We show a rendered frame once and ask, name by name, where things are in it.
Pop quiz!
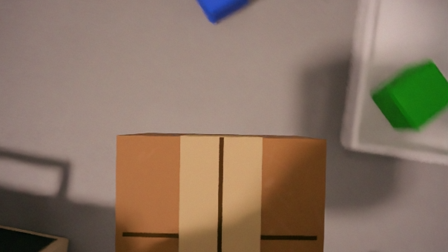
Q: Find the green block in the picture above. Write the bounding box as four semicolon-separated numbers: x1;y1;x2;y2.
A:
373;64;448;136

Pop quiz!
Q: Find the brown cardboard box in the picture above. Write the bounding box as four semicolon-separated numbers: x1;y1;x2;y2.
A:
115;133;326;252

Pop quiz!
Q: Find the small blue block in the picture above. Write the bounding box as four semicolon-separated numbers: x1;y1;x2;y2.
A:
198;0;253;26

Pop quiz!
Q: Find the off-white shallow tray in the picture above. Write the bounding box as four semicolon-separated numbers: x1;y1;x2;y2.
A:
341;0;448;167

